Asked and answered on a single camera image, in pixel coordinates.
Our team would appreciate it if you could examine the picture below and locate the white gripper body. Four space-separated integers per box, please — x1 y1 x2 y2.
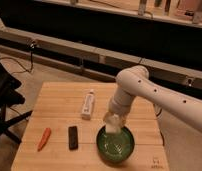
103 112 126 128

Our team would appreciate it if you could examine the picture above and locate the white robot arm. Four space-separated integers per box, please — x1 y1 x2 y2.
104 65 202 133

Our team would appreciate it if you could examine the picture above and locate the green ceramic bowl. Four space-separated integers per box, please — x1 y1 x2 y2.
96 127 135 163

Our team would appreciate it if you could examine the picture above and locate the white tube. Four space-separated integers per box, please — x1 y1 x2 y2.
81 89 95 120

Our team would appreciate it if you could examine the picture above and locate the black rectangular bar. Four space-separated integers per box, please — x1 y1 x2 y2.
68 126 78 150

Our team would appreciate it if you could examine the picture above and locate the wooden table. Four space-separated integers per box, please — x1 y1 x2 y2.
11 82 169 171

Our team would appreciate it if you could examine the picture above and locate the orange carrot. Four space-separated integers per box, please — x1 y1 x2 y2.
37 128 51 151

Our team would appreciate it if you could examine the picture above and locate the black office chair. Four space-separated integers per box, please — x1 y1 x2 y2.
0 63 32 144

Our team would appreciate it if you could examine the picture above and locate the black cable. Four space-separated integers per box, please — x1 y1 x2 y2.
0 41 38 76

